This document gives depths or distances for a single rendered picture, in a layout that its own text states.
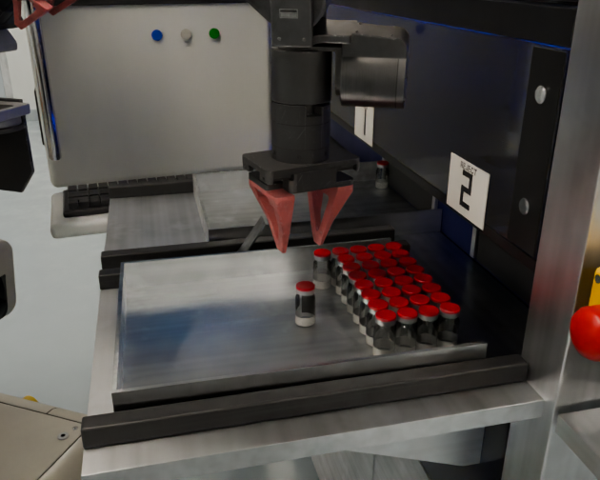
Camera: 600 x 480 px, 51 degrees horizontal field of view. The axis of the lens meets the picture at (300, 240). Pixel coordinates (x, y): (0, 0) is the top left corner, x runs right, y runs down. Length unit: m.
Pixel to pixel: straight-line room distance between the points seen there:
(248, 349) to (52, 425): 1.00
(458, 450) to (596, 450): 0.20
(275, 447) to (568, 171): 0.33
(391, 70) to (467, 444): 0.41
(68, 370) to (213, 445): 1.78
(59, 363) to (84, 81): 1.20
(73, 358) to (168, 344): 1.69
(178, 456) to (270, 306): 0.25
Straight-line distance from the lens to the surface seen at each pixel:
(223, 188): 1.12
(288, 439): 0.55
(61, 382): 2.25
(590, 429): 0.61
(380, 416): 0.58
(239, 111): 1.47
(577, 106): 0.55
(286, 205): 0.61
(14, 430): 1.63
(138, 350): 0.67
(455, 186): 0.72
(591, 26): 0.54
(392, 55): 0.58
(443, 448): 0.74
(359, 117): 1.02
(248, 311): 0.72
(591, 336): 0.50
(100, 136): 1.44
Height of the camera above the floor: 1.24
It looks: 23 degrees down
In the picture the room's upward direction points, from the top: straight up
